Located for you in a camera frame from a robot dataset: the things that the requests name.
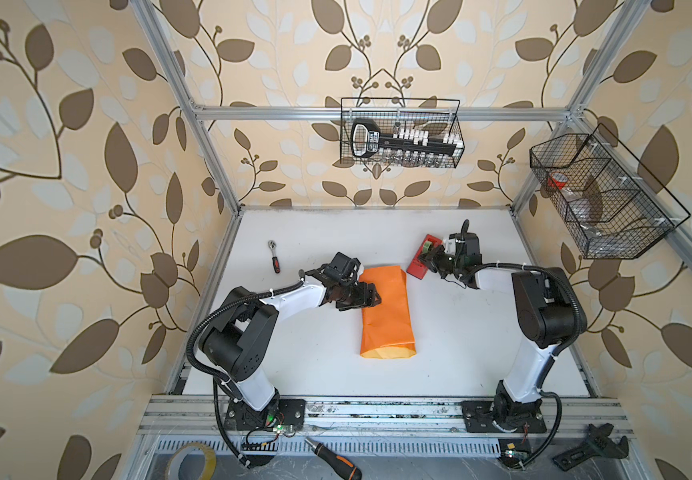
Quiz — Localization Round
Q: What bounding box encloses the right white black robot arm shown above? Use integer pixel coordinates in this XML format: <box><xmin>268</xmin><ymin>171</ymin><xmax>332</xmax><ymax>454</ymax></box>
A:
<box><xmin>417</xmin><ymin>221</ymin><xmax>587</xmax><ymax>470</ymax></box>

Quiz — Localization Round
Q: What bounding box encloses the red handled ratchet wrench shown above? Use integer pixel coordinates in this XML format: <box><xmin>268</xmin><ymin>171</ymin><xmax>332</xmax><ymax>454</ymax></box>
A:
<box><xmin>268</xmin><ymin>240</ymin><xmax>281</xmax><ymax>274</ymax></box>

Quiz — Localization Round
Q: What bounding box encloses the orange black screwdriver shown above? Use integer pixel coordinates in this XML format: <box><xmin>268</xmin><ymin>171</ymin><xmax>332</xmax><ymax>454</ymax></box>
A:
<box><xmin>304</xmin><ymin>437</ymin><xmax>363</xmax><ymax>480</ymax></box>

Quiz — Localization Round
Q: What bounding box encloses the black socket set holder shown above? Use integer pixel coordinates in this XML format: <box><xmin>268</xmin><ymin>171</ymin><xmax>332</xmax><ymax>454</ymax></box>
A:
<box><xmin>347</xmin><ymin>119</ymin><xmax>465</xmax><ymax>158</ymax></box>

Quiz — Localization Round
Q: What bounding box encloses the yellowish packing tape roll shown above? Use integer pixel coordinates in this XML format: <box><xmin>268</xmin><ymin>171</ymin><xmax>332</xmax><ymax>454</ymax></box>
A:
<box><xmin>165</xmin><ymin>442</ymin><xmax>217</xmax><ymax>480</ymax></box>

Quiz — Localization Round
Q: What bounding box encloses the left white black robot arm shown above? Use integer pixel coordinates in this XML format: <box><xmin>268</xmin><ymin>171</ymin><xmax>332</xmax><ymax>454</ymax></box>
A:
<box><xmin>186</xmin><ymin>253</ymin><xmax>382</xmax><ymax>469</ymax></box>

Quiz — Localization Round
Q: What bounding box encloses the right black wire basket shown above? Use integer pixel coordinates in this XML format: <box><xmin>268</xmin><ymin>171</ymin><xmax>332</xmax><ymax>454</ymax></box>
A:
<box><xmin>530</xmin><ymin>124</ymin><xmax>690</xmax><ymax>260</ymax></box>

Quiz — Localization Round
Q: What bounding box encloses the back black wire basket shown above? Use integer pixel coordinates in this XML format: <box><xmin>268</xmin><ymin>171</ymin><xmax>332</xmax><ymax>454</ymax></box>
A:
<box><xmin>340</xmin><ymin>96</ymin><xmax>466</xmax><ymax>169</ymax></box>

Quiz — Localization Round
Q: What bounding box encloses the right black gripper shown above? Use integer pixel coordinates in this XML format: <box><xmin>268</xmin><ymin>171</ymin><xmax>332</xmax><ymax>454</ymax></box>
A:
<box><xmin>418</xmin><ymin>244</ymin><xmax>462</xmax><ymax>278</ymax></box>

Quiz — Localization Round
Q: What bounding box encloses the red cap plastic bottle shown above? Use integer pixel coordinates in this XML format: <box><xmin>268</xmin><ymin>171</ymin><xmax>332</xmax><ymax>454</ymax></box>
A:
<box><xmin>547</xmin><ymin>172</ymin><xmax>599</xmax><ymax>230</ymax></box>

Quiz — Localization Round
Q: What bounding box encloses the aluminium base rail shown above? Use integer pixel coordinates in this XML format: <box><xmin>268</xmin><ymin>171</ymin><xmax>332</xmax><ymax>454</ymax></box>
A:
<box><xmin>136</xmin><ymin>394</ymin><xmax>629</xmax><ymax>438</ymax></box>

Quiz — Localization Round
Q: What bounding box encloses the red tape dispenser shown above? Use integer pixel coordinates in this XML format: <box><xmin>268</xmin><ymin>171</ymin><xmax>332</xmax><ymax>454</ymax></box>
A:
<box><xmin>406</xmin><ymin>235</ymin><xmax>442</xmax><ymax>280</ymax></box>

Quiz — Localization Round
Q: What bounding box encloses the black wire basket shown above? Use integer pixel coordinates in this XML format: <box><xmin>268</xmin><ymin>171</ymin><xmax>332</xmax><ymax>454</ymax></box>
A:
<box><xmin>340</xmin><ymin>96</ymin><xmax>466</xmax><ymax>169</ymax></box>
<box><xmin>530</xmin><ymin>124</ymin><xmax>690</xmax><ymax>260</ymax></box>

